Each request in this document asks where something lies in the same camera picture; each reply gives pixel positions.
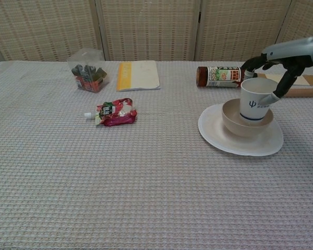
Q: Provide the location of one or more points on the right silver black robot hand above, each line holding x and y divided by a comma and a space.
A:
292, 50

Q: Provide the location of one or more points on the white paper cup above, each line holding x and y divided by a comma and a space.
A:
253, 101

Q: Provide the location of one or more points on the beige bowl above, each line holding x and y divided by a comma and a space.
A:
232, 122

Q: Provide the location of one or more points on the white paper plate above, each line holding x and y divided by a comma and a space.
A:
214, 132

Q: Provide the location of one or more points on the beige brown cardboard card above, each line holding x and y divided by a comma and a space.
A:
311, 79

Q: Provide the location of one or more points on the wooden rolling pin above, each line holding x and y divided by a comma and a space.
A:
305, 92

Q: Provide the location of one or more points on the brown drink bottle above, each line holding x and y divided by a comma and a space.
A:
219, 76

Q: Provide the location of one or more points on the woven folding screen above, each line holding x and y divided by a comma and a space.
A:
151, 28

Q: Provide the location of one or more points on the yellow white notebook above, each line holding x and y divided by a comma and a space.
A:
141, 75

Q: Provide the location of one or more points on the red spout pouch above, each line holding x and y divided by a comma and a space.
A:
117, 114

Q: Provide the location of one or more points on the clear plastic box of clips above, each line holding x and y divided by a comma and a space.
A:
88, 75

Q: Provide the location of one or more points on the light woven tablecloth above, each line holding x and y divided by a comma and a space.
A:
120, 182

